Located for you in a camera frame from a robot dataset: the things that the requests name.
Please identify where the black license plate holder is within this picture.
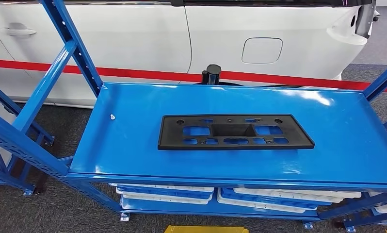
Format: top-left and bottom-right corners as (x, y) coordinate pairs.
(157, 114), (316, 151)

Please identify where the blue plastic crate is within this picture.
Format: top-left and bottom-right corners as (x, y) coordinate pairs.
(116, 186), (213, 200)
(219, 188), (333, 210)

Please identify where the white car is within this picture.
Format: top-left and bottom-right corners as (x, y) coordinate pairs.
(0, 0), (381, 108)

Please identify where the black stanchion post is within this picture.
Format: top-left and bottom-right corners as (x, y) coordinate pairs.
(201, 64), (223, 86)

